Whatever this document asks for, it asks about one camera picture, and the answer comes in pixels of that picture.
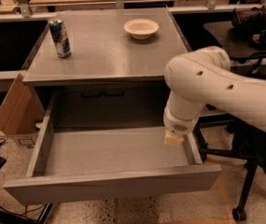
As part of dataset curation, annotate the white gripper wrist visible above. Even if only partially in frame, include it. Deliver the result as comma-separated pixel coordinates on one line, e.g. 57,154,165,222
163,108,199,146

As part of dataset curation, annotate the grey top drawer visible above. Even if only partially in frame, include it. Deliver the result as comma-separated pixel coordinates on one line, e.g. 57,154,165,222
4,87,221,205

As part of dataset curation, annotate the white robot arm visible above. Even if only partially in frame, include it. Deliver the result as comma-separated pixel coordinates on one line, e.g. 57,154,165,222
163,46,266,145

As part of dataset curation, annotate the grey drawer cabinet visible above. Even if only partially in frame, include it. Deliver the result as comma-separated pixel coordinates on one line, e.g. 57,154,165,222
24,8,187,131

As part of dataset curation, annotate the black office chair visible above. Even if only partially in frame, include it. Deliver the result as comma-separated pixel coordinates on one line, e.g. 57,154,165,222
194,20,266,222

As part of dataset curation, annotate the white paper bowl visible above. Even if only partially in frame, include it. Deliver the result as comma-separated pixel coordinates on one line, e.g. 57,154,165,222
124,19,159,40

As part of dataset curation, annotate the black bag on desk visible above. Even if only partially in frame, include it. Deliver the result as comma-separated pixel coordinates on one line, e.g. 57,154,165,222
231,7,266,32

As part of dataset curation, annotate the brown cardboard box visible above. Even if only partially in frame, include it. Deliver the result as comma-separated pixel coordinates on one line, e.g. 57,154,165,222
0,74,44,148

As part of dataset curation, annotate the blue silver drink can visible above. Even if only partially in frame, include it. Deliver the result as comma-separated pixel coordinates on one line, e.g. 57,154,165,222
48,18,71,58

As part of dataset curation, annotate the black wheeled stand base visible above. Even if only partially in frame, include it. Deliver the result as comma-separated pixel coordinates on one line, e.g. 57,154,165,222
0,203,53,224

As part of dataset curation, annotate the black cable on floor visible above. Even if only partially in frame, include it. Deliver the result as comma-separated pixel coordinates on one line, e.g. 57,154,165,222
0,187,47,219

